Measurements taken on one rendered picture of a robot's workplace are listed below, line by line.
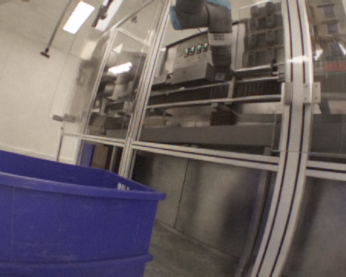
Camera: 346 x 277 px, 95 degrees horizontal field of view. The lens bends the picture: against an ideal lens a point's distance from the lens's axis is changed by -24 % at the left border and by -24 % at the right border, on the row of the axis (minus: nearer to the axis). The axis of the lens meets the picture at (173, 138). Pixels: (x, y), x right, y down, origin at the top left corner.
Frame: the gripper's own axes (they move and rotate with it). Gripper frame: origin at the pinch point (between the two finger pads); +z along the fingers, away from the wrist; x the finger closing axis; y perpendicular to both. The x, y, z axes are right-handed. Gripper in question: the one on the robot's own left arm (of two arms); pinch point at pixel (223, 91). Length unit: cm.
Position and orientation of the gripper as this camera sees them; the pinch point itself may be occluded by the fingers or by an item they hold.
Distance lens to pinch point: 88.2
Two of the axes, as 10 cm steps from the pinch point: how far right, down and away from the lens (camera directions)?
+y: -3.6, 5.6, -7.5
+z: 1.2, 8.2, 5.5
